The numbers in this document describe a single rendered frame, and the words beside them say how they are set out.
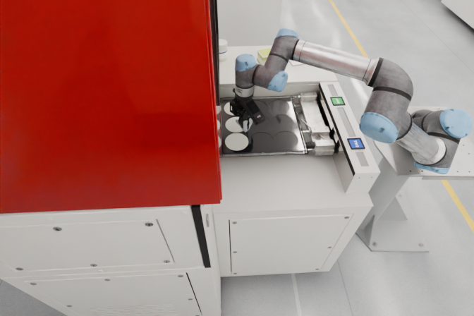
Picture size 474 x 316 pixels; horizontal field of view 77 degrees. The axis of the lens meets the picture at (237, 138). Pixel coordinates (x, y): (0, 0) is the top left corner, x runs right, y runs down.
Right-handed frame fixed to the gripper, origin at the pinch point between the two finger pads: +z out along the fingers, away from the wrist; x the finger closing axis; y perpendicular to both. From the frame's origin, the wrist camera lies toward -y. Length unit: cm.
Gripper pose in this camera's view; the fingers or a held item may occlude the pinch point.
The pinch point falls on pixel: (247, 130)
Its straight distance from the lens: 129.6
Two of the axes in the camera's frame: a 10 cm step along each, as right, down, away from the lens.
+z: 0.0, 6.8, 7.4
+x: -7.2, 5.1, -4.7
